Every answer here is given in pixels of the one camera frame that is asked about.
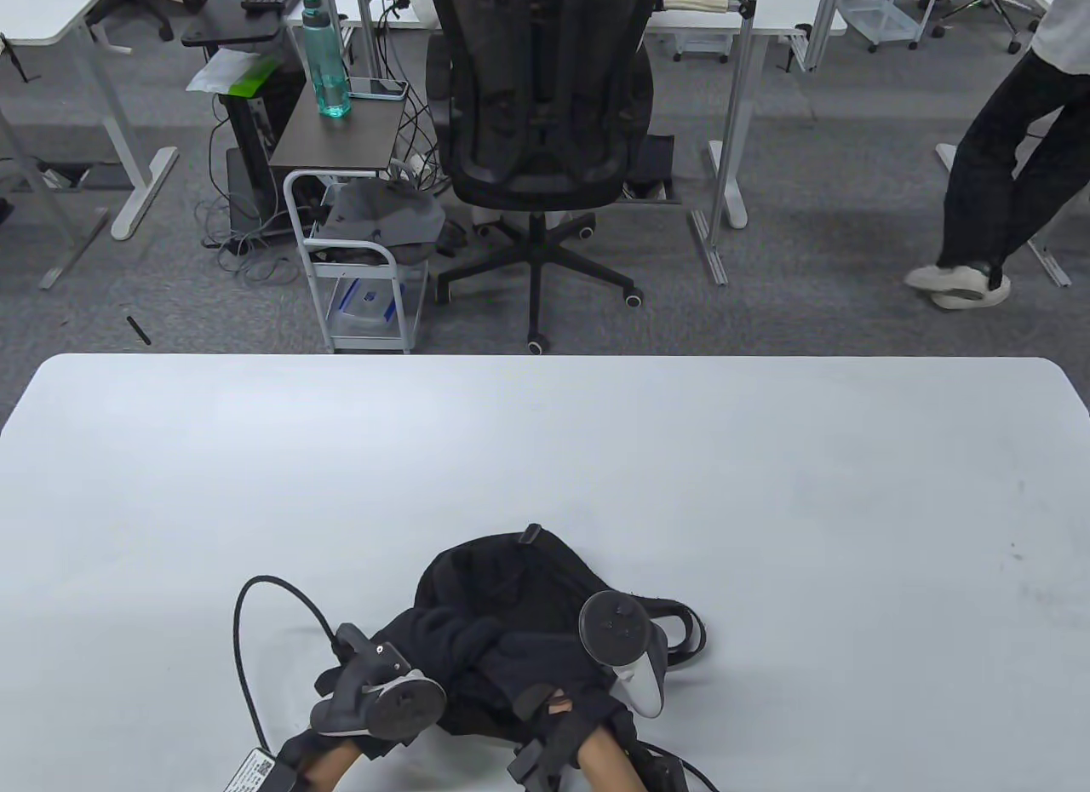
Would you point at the person's right hand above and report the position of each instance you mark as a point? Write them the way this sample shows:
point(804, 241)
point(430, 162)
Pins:
point(536, 664)

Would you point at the person's left hand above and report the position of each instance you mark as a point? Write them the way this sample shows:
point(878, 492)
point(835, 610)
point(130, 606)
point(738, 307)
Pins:
point(451, 634)

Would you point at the person's left forearm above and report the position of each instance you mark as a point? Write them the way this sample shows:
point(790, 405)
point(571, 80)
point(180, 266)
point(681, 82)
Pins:
point(332, 762)

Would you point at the person's right forearm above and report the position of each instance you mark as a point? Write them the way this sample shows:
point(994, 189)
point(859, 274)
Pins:
point(609, 766)

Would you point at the grey white right hand controller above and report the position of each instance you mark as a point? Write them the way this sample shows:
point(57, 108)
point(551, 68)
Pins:
point(617, 626)

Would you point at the grey white hand controller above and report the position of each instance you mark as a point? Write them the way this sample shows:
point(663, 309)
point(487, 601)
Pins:
point(383, 698)
point(617, 626)

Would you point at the grey white left hand controller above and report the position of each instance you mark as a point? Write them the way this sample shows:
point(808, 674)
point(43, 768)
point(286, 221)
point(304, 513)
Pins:
point(383, 698)

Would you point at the blue and white box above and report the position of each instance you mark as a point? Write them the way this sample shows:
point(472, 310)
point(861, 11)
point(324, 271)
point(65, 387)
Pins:
point(366, 302)

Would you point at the white rolling cart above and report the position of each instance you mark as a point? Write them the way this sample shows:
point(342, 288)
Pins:
point(349, 244)

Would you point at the grey fabric bag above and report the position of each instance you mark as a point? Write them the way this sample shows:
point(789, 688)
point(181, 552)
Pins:
point(383, 217)

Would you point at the black pen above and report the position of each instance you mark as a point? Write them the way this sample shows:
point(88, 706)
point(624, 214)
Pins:
point(139, 331)

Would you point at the white power strip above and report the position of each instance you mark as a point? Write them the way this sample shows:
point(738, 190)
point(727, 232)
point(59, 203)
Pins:
point(417, 160)

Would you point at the small dark side table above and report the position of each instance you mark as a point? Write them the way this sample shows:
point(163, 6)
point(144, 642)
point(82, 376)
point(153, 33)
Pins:
point(341, 140)

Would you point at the black mesh office chair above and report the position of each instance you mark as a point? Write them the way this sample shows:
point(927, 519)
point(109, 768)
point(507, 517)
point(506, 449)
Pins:
point(541, 102)

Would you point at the smartphone with light case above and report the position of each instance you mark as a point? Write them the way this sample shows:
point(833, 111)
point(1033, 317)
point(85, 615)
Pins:
point(375, 88)

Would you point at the teal water bottle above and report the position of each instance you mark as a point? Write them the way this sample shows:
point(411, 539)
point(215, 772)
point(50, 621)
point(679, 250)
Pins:
point(328, 68)

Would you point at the green packet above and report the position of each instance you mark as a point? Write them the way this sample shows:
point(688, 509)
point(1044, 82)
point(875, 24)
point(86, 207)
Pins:
point(255, 75)

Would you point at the white paper sheet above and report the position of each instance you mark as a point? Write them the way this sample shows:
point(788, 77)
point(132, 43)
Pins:
point(213, 72)

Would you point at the black standing desk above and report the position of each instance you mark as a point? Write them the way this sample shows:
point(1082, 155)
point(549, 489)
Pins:
point(230, 17)

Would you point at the beige cloth roll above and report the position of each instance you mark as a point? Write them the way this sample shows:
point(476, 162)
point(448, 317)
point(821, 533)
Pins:
point(694, 2)

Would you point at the long white desk aluminium legs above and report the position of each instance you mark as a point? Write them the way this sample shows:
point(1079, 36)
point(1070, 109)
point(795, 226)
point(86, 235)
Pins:
point(766, 13)

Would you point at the black swivel chair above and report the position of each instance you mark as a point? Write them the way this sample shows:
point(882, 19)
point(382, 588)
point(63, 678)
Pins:
point(145, 4)

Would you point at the white desk with rounded corner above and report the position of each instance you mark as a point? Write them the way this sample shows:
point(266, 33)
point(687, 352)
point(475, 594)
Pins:
point(43, 8)

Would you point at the black star-base chair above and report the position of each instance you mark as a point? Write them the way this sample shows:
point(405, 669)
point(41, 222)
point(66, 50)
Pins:
point(992, 4)

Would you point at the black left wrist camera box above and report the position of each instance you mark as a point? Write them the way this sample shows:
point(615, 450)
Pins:
point(255, 773)

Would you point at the aluminium frame foot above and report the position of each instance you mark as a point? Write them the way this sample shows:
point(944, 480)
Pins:
point(1054, 268)
point(72, 247)

